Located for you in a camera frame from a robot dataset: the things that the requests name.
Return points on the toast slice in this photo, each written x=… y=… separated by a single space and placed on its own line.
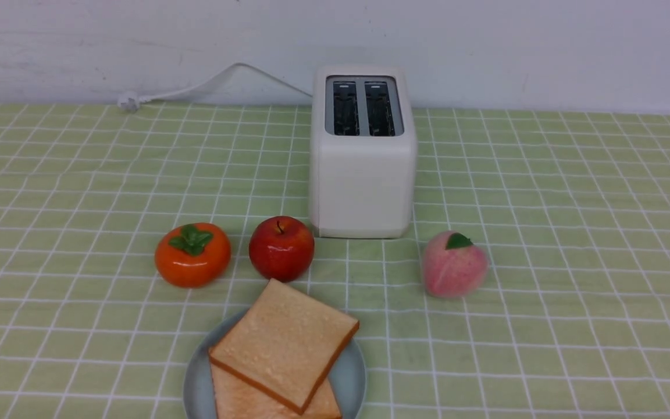
x=236 y=399
x=285 y=344

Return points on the light blue plate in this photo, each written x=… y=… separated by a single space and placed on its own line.
x=348 y=376

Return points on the pink peach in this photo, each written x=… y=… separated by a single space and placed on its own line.
x=452 y=265

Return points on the red apple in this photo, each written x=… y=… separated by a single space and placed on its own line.
x=282 y=248

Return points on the orange persimmon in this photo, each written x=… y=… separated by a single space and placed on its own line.
x=192 y=256

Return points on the green checkered tablecloth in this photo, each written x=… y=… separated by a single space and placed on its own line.
x=572 y=209

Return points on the white toaster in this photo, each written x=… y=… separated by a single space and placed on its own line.
x=362 y=153

